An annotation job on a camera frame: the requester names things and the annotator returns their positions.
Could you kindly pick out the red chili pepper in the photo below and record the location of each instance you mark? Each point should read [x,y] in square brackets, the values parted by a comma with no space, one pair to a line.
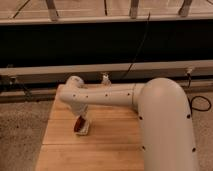
[79,124]

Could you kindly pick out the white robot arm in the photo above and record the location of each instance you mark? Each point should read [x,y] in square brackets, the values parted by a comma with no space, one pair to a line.
[164,115]

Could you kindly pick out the white sponge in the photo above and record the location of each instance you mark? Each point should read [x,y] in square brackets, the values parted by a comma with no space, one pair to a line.
[84,130]

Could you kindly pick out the clear plastic bottle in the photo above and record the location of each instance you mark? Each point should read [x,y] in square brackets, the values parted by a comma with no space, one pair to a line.
[105,79]

